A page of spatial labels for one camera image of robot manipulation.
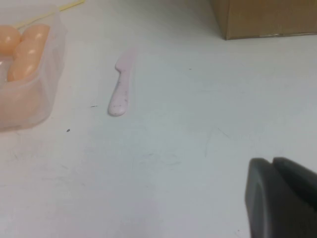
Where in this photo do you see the orange plastic egg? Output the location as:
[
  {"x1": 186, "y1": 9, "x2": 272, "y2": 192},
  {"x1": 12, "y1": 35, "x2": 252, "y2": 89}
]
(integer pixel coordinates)
[
  {"x1": 6, "y1": 61, "x2": 40, "y2": 82},
  {"x1": 13, "y1": 43, "x2": 48, "y2": 65},
  {"x1": 21, "y1": 24, "x2": 51, "y2": 47},
  {"x1": 0, "y1": 24, "x2": 22, "y2": 57}
]

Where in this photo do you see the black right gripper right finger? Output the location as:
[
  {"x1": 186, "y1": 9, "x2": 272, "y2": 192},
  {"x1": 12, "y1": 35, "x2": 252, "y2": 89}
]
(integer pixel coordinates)
[{"x1": 272, "y1": 156, "x2": 317, "y2": 199}]

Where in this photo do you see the pink plastic knife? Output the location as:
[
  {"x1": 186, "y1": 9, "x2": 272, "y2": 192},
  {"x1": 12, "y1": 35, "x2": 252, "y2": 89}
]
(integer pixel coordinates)
[{"x1": 107, "y1": 47, "x2": 138, "y2": 117}]

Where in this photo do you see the brown cardboard box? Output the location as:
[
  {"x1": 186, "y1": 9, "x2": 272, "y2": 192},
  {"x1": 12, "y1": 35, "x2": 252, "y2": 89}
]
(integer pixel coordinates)
[{"x1": 210, "y1": 0, "x2": 317, "y2": 41}]

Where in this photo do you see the yellow plastic knife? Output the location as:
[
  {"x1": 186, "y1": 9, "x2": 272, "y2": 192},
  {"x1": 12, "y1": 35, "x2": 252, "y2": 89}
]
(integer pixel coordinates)
[{"x1": 14, "y1": 0, "x2": 85, "y2": 29}]

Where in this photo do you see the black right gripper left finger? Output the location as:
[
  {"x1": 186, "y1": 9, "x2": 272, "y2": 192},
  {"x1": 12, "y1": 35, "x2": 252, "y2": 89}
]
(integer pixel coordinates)
[{"x1": 244, "y1": 157, "x2": 317, "y2": 238}]

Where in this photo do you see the clear plastic egg box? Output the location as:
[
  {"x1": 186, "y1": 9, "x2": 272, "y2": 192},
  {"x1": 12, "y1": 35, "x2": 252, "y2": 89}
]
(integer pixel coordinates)
[{"x1": 0, "y1": 4, "x2": 68, "y2": 132}]

